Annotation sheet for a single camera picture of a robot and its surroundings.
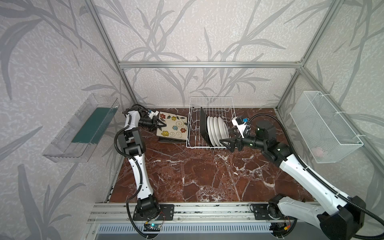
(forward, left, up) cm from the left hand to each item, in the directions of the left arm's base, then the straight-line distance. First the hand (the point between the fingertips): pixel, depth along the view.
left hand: (165, 119), depth 98 cm
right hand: (-21, -36, +18) cm, 45 cm away
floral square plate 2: (-10, -25, +7) cm, 28 cm away
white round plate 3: (-12, -36, +6) cm, 38 cm away
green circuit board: (-58, -1, -12) cm, 59 cm away
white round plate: (-13, -29, +5) cm, 32 cm away
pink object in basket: (-27, -82, +11) cm, 87 cm away
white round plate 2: (-8, -30, +6) cm, 32 cm away
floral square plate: (-1, -7, -6) cm, 9 cm away
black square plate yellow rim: (-10, +1, -9) cm, 13 cm away
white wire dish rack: (+22, -35, -10) cm, 42 cm away
